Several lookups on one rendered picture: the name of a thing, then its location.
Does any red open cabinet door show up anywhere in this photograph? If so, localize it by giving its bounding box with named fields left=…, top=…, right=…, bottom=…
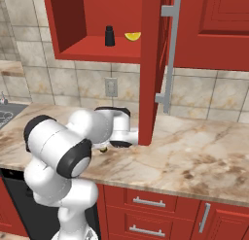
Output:
left=138, top=0, right=174, bottom=147

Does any black shaker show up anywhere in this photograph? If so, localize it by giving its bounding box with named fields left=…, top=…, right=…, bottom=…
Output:
left=104, top=25, right=117, bottom=48

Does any red base cabinet door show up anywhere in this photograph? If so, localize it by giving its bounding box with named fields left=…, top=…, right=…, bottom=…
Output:
left=190, top=200, right=249, bottom=240

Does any red base cabinet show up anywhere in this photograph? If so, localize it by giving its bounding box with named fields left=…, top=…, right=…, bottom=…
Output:
left=0, top=177, right=29, bottom=239

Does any yellow lemon wedge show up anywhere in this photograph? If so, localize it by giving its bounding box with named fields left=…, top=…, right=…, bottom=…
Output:
left=124, top=31, right=143, bottom=43

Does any red shallow drawer front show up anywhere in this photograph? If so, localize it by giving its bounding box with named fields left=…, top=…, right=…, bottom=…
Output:
left=102, top=184, right=202, bottom=220

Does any dark grey sink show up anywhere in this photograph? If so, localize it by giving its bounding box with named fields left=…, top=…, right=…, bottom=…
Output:
left=0, top=102, right=29, bottom=130

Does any grey tap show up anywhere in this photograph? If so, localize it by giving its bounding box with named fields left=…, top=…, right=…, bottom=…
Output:
left=0, top=90, right=10, bottom=106

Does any red deep drawer front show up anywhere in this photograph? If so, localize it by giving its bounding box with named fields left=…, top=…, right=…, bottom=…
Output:
left=104, top=205, right=199, bottom=240

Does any black dishwasher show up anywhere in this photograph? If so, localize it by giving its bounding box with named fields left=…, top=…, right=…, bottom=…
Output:
left=0, top=167, right=102, bottom=240

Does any grey wall outlet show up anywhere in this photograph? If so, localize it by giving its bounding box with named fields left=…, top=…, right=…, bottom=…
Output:
left=104, top=77, right=119, bottom=98

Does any grey long door handle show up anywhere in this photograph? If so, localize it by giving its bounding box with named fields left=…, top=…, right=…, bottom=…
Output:
left=154, top=0, right=183, bottom=115

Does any grey drawer handle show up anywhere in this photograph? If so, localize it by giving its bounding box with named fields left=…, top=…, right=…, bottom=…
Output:
left=132, top=195, right=166, bottom=209
left=128, top=224, right=166, bottom=238

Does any red open wall cabinet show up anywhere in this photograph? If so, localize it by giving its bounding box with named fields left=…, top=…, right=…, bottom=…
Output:
left=42, top=0, right=154, bottom=65

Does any red closed wall cabinet door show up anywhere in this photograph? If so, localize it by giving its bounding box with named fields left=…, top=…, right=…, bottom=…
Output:
left=172, top=0, right=249, bottom=72

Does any grey base door handle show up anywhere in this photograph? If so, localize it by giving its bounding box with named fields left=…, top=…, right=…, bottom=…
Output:
left=197, top=202, right=212, bottom=234

